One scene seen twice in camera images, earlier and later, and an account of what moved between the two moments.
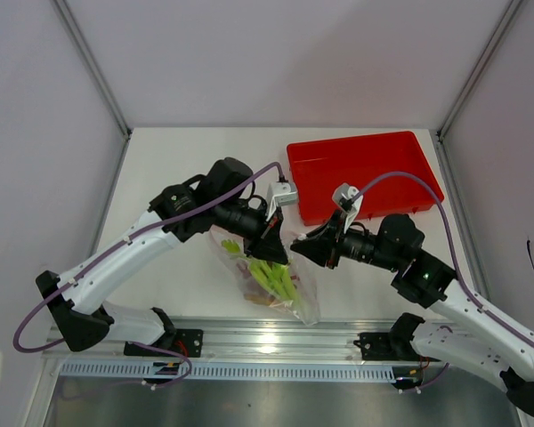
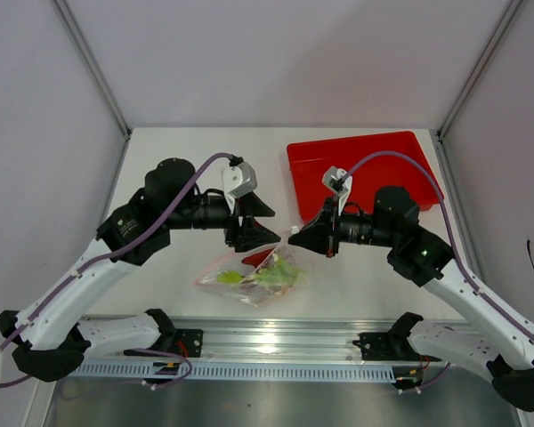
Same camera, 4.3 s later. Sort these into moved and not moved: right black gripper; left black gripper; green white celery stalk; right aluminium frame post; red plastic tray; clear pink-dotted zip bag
Moved: right black gripper; clear pink-dotted zip bag; green white celery stalk; left black gripper
Not moved: red plastic tray; right aluminium frame post
